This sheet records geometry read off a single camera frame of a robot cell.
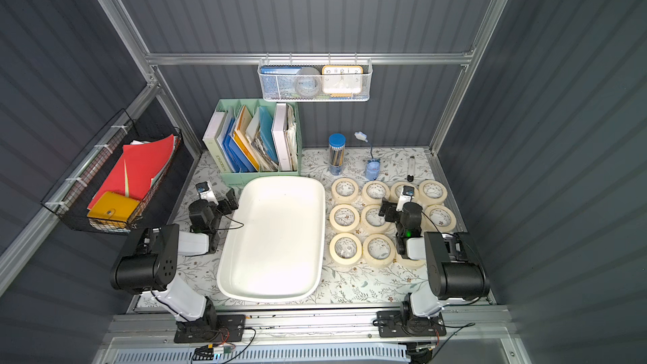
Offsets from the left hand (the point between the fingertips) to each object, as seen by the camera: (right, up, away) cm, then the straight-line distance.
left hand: (217, 192), depth 93 cm
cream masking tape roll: (+48, -3, +7) cm, 49 cm away
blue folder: (+6, +13, +5) cm, 15 cm away
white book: (0, +19, -4) cm, 20 cm away
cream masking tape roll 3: (+69, -3, +6) cm, 69 cm away
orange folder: (+7, +21, +1) cm, 23 cm away
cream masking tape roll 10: (+69, -23, -10) cm, 73 cm away
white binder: (+24, +23, -1) cm, 33 cm away
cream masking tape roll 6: (+58, -14, -1) cm, 60 cm away
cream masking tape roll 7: (+86, -10, +3) cm, 87 cm away
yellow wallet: (-14, -1, -28) cm, 32 cm away
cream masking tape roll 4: (+86, -1, +12) cm, 86 cm away
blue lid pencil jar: (+45, +15, +7) cm, 48 cm away
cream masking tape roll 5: (+46, -13, 0) cm, 48 cm away
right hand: (+70, -3, 0) cm, 70 cm away
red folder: (-14, +10, -20) cm, 26 cm away
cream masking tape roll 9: (+57, -23, -9) cm, 62 cm away
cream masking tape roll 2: (+60, -4, +8) cm, 61 cm away
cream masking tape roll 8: (+48, -20, -3) cm, 52 cm away
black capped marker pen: (+77, +5, +15) cm, 79 cm away
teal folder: (+17, +25, +4) cm, 30 cm away
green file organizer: (+12, +21, +1) cm, 24 cm away
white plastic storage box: (+21, -19, -2) cm, 29 cm away
